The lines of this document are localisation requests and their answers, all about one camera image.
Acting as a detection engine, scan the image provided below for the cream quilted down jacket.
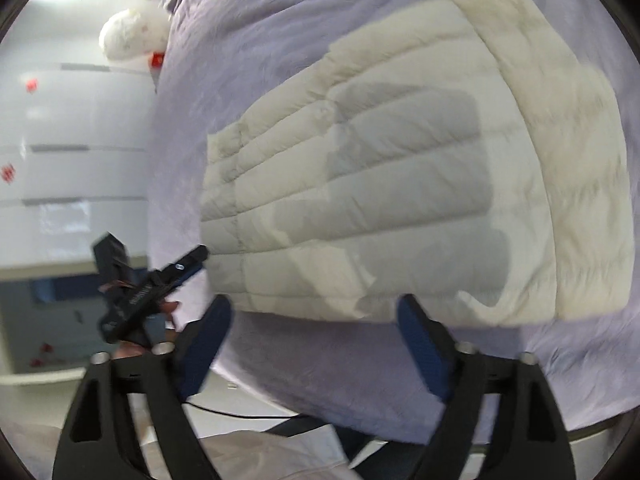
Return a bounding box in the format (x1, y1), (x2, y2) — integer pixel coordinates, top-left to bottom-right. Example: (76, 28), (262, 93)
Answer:
(201, 0), (636, 328)

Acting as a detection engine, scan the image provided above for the person's left hand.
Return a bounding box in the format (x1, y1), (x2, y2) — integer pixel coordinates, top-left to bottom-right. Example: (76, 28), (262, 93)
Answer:
(113, 300), (181, 359)

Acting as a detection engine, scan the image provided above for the white cabinet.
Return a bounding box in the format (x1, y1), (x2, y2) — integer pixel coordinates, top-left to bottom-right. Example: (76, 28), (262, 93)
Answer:
(1, 0), (155, 382)

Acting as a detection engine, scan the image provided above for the red gift box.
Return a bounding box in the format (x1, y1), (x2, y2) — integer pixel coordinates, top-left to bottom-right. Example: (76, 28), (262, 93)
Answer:
(149, 52), (165, 70)

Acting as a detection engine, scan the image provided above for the white plush toy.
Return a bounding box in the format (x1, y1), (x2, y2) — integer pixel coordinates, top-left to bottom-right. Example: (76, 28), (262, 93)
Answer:
(98, 0), (171, 62)

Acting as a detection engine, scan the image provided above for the lavender plush bed blanket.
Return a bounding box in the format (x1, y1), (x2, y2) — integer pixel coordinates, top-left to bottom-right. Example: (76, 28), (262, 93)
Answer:
(149, 0), (639, 442)

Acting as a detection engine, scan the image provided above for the black cable on floor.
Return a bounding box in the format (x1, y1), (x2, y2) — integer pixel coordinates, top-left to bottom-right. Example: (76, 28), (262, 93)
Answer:
(182, 400), (312, 421)

